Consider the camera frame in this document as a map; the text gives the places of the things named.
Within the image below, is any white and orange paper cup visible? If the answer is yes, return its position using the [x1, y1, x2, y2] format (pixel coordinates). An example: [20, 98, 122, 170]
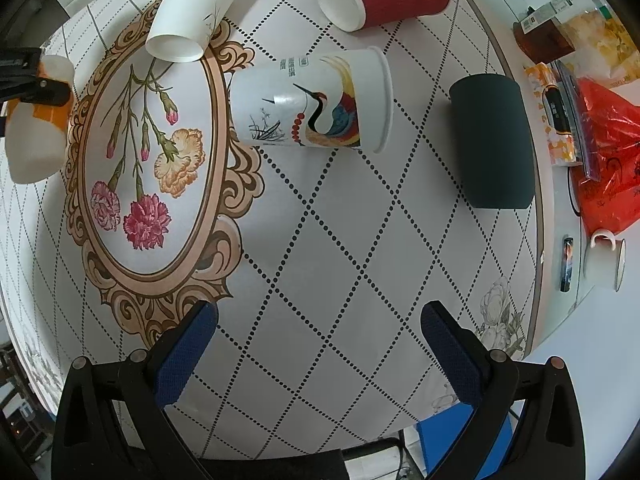
[4, 55, 75, 184]

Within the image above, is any plain white paper cup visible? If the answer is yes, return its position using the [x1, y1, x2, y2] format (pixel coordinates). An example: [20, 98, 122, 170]
[145, 0, 234, 63]

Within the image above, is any dark green cup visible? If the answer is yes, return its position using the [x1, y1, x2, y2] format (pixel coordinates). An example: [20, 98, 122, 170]
[449, 74, 536, 209]

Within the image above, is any crane print paper cup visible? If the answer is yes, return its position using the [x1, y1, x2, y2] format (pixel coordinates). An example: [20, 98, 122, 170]
[229, 47, 393, 154]

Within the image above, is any blue box under table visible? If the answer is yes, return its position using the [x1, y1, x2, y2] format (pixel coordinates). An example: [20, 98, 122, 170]
[416, 403, 513, 479]

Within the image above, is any white enamel mug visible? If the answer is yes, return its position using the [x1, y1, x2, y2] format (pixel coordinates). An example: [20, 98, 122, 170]
[584, 229, 626, 292]

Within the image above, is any red plastic bag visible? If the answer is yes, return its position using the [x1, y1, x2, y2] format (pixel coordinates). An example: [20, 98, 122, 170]
[573, 78, 639, 234]

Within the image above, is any floral checked tablecloth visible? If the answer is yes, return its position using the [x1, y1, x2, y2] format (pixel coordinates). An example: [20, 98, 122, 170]
[1, 0, 539, 460]

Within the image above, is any clear bag of bread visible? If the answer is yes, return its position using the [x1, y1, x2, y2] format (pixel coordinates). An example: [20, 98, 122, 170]
[560, 0, 639, 89]

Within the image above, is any brown liquid bottle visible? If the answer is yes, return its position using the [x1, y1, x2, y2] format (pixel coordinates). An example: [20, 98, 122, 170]
[512, 0, 577, 64]

